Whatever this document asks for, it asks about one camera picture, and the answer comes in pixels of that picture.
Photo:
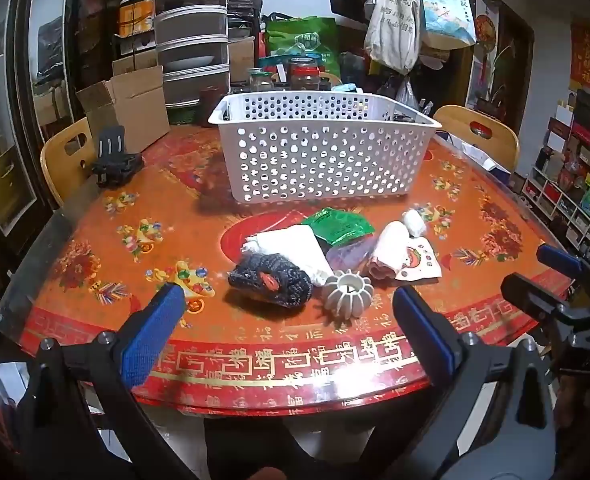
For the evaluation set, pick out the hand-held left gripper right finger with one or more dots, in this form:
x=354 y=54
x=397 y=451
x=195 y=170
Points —
x=425 y=325

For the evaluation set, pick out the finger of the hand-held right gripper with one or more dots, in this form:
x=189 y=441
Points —
x=557 y=260
x=530 y=295

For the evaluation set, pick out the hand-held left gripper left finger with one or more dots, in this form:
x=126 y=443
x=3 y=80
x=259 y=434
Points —
x=152 y=330

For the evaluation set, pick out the translucent purple plastic bag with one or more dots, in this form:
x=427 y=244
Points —
x=347 y=257

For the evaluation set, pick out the green foil packet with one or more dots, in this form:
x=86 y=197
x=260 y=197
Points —
x=340 y=225

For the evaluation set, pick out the white perforated plastic basket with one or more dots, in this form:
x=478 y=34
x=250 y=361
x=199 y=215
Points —
x=325 y=160

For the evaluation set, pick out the white pouch with red print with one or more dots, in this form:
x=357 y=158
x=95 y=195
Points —
x=420 y=266

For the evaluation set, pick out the rolled white and pink towel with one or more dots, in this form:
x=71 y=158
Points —
x=390 y=245

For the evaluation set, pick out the white ribbed pumpkin-shaped holder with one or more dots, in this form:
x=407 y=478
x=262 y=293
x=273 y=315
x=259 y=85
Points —
x=340 y=300

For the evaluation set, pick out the shelf of small boxes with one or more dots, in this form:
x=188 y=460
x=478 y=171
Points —
x=575 y=170

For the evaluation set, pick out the small white cloth roll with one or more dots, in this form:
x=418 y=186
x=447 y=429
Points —
x=414 y=222

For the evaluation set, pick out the black knitted toy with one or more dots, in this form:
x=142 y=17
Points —
x=270 y=275

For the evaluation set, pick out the white sock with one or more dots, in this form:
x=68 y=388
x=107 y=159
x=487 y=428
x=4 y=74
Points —
x=295 y=242

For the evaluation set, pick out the black folding phone stand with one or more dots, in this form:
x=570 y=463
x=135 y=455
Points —
x=115 y=165

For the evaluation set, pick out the wooden chair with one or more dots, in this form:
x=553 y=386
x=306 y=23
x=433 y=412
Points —
x=57 y=165
x=455 y=120

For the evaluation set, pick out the open cardboard box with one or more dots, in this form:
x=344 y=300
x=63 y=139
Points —
x=130 y=105

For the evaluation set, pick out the light blue cloth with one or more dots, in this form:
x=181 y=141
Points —
x=347 y=88

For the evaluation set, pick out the blue and white printed bag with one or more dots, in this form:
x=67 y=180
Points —
x=445 y=15

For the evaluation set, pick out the clear glass jar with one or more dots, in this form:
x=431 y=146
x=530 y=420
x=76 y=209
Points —
x=260 y=80

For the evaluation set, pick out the glass jar with red contents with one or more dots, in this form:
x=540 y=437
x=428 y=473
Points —
x=303 y=74

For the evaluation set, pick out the cream canvas tote bag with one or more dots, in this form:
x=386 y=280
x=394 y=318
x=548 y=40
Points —
x=392 y=30

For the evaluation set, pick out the small cardboard box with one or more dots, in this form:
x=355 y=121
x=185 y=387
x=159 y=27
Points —
x=242 y=55

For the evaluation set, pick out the green shopping bag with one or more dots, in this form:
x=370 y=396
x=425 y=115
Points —
x=300 y=45

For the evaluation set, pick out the grey stacked storage drawers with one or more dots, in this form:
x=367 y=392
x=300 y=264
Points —
x=190 y=25

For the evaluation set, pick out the red wall poster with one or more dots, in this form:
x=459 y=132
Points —
x=586 y=57

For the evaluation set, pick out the red round wall ornament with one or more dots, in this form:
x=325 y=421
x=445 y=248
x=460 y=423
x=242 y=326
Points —
x=485 y=27

